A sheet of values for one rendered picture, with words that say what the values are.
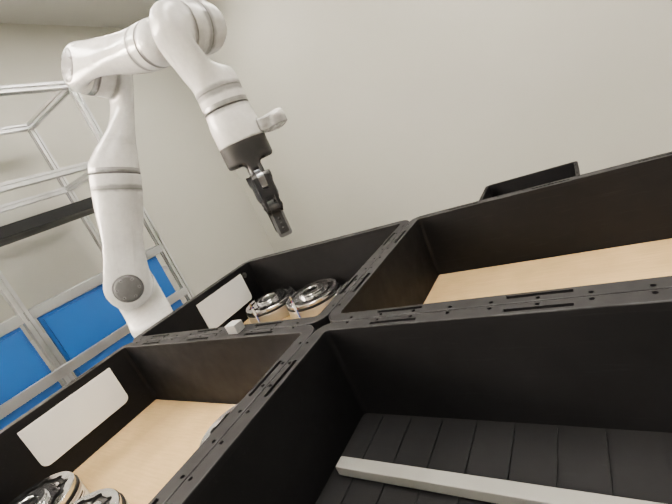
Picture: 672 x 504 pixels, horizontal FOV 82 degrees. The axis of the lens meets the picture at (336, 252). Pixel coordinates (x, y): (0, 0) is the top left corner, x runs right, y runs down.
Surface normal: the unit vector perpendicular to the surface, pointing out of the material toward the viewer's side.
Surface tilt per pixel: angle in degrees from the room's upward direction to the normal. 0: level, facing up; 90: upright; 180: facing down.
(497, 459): 0
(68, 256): 90
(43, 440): 90
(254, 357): 90
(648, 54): 90
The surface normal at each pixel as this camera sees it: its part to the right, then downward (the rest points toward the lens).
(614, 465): -0.39, -0.89
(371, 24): -0.45, 0.42
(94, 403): 0.80, -0.18
